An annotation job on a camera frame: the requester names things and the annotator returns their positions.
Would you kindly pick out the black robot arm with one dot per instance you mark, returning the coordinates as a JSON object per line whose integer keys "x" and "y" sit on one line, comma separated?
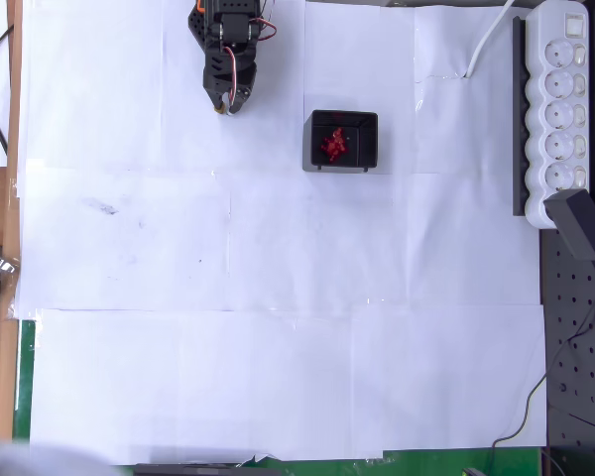
{"x": 233, "y": 25}

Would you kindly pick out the white paper table covering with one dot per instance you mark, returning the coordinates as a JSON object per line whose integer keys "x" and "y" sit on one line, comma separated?
{"x": 277, "y": 248}

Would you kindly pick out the green mat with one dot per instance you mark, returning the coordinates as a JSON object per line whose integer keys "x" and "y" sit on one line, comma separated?
{"x": 25, "y": 377}

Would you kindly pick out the black flat device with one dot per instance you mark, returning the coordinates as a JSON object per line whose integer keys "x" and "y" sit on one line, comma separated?
{"x": 203, "y": 470}

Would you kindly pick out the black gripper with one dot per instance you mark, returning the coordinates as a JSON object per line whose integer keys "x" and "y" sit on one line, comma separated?
{"x": 221, "y": 87}

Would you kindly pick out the gray blurry object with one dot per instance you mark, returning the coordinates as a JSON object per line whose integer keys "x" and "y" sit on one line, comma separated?
{"x": 20, "y": 458}

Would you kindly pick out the black square bin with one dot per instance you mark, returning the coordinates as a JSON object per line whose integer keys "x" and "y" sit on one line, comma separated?
{"x": 308, "y": 149}

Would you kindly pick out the black power adapter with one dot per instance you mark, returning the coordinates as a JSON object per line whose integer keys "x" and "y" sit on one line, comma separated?
{"x": 575, "y": 223}

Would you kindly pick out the black pegboard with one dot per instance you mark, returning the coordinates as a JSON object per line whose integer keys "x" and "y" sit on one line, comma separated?
{"x": 580, "y": 347}

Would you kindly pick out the white power strip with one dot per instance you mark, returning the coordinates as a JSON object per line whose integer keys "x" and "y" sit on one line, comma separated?
{"x": 538, "y": 149}

